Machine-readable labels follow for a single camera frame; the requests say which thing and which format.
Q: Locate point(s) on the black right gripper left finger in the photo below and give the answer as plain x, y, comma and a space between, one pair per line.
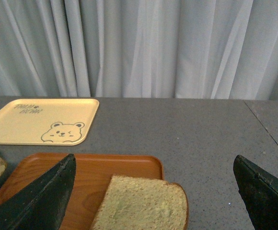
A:
42, 204

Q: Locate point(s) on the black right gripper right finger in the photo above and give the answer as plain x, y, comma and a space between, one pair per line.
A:
259, 191

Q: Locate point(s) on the brown wooden tray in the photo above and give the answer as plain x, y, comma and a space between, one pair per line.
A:
93, 174

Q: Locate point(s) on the yellow bear tray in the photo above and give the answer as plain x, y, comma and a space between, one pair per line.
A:
56, 122

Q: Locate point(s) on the grey curtain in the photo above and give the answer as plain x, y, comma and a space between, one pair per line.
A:
207, 49

